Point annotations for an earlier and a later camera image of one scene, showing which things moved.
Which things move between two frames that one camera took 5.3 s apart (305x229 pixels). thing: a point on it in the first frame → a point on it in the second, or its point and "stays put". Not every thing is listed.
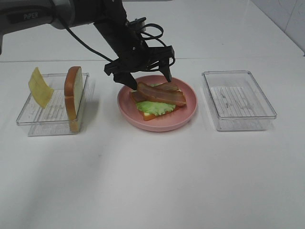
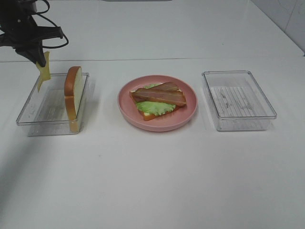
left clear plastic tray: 53,119 stays put
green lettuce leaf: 154,108 stays put
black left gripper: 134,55 → 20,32
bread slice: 147,117 stays put
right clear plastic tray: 237,101 stays put
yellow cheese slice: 41,92 → 44,71
